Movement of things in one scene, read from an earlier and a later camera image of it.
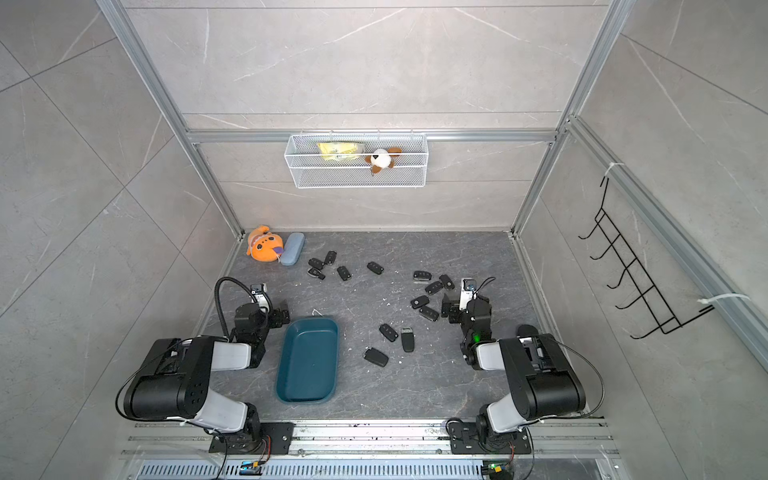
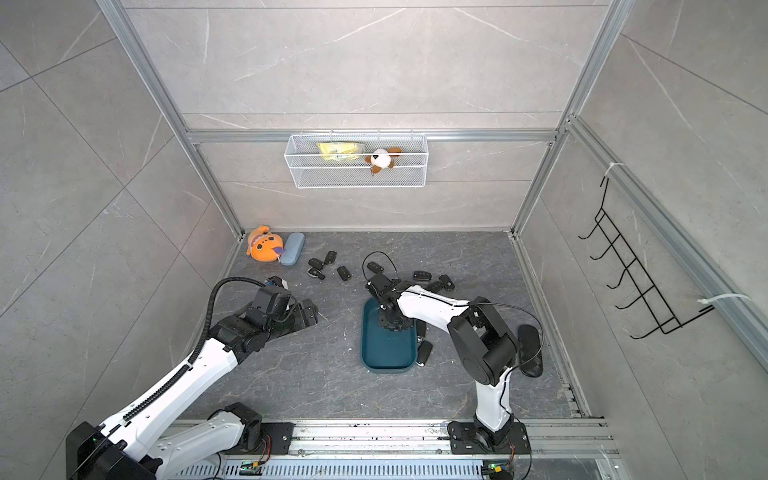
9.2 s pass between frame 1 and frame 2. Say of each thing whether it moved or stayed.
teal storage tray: moved
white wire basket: stayed
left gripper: moved
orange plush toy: stayed
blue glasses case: stayed
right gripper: moved
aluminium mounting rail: stayed
